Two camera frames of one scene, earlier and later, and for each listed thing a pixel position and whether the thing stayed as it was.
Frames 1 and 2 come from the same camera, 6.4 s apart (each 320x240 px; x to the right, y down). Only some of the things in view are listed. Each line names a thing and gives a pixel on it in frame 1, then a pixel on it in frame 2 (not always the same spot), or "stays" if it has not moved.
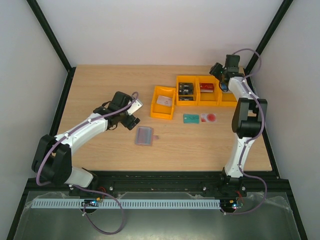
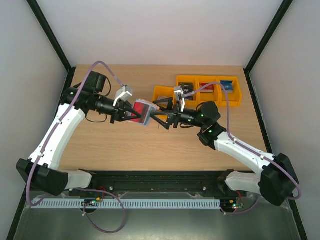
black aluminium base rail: [107, 181] stays
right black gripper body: [216, 69] to [173, 118]
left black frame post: [41, 18] stays
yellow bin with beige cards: [163, 102] stays
